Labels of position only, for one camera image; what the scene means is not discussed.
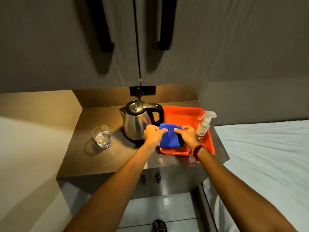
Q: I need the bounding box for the person's right hand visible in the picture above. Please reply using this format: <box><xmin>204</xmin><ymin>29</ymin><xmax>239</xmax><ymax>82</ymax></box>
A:
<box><xmin>174</xmin><ymin>126</ymin><xmax>200</xmax><ymax>150</ymax></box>

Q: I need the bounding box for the person's left hand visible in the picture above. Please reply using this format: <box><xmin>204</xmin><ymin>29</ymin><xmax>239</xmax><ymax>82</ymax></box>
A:
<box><xmin>144</xmin><ymin>125</ymin><xmax>168</xmax><ymax>148</ymax></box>

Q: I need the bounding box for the blue microfibre cloth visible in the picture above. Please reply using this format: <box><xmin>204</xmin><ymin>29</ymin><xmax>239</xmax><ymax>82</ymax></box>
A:
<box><xmin>159</xmin><ymin>123</ymin><xmax>185</xmax><ymax>149</ymax></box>

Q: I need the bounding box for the person's left forearm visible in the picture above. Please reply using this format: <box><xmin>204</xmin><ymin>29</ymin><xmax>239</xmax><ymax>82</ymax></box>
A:
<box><xmin>63</xmin><ymin>143</ymin><xmax>155</xmax><ymax>232</ymax></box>

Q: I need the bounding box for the person's right forearm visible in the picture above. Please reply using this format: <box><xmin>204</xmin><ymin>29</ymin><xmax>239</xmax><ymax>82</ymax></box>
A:
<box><xmin>196</xmin><ymin>148</ymin><xmax>298</xmax><ymax>232</ymax></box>

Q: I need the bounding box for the orange plastic tray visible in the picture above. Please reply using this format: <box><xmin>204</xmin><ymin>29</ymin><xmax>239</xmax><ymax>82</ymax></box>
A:
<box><xmin>159</xmin><ymin>106</ymin><xmax>216</xmax><ymax>157</ymax></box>

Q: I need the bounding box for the stainless steel electric kettle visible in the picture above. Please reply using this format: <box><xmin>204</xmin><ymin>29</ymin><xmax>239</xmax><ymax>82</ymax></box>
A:
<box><xmin>119</xmin><ymin>100</ymin><xmax>164</xmax><ymax>142</ymax></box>

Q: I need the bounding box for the white spray bottle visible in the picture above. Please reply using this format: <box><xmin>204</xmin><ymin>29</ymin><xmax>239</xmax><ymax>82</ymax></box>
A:
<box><xmin>196</xmin><ymin>111</ymin><xmax>217</xmax><ymax>141</ymax></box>

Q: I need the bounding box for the grey lower cabinet door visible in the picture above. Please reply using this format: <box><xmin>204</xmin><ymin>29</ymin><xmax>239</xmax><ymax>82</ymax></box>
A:
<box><xmin>151</xmin><ymin>164</ymin><xmax>210</xmax><ymax>196</ymax></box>
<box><xmin>56</xmin><ymin>168</ymin><xmax>151</xmax><ymax>199</ymax></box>

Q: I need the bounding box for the grey cabinet door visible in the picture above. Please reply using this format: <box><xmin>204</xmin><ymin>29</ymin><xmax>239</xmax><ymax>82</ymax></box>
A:
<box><xmin>0</xmin><ymin>0</ymin><xmax>141</xmax><ymax>94</ymax></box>
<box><xmin>134</xmin><ymin>0</ymin><xmax>309</xmax><ymax>87</ymax></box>
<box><xmin>56</xmin><ymin>168</ymin><xmax>151</xmax><ymax>199</ymax></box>
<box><xmin>151</xmin><ymin>164</ymin><xmax>210</xmax><ymax>196</ymax></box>

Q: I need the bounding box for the clear drinking glass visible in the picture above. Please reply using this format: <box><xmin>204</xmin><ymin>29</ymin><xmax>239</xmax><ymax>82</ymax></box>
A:
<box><xmin>92</xmin><ymin>125</ymin><xmax>113</xmax><ymax>149</ymax></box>

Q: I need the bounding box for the white bed sheet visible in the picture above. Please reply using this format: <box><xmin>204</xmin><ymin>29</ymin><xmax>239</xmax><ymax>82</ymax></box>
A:
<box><xmin>203</xmin><ymin>119</ymin><xmax>309</xmax><ymax>232</ymax></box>

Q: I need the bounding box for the person's sandalled foot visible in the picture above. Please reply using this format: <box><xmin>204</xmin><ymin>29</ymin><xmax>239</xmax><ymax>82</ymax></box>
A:
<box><xmin>154</xmin><ymin>219</ymin><xmax>168</xmax><ymax>232</ymax></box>

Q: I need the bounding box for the grey upper cabinet door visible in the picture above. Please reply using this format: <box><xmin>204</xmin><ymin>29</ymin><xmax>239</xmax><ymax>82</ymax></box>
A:
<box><xmin>0</xmin><ymin>0</ymin><xmax>141</xmax><ymax>94</ymax></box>
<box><xmin>134</xmin><ymin>0</ymin><xmax>309</xmax><ymax>87</ymax></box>

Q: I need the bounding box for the red and black thread bracelet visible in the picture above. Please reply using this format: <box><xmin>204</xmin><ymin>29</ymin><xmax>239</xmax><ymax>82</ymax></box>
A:
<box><xmin>190</xmin><ymin>143</ymin><xmax>207</xmax><ymax>161</ymax></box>

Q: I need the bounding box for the black wall socket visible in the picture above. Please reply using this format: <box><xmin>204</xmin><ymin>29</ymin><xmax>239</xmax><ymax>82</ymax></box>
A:
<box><xmin>129</xmin><ymin>86</ymin><xmax>156</xmax><ymax>96</ymax></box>

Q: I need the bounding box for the black cabinet door handle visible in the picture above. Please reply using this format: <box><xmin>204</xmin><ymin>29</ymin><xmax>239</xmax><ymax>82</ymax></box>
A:
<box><xmin>157</xmin><ymin>0</ymin><xmax>178</xmax><ymax>51</ymax></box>
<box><xmin>86</xmin><ymin>0</ymin><xmax>115</xmax><ymax>53</ymax></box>

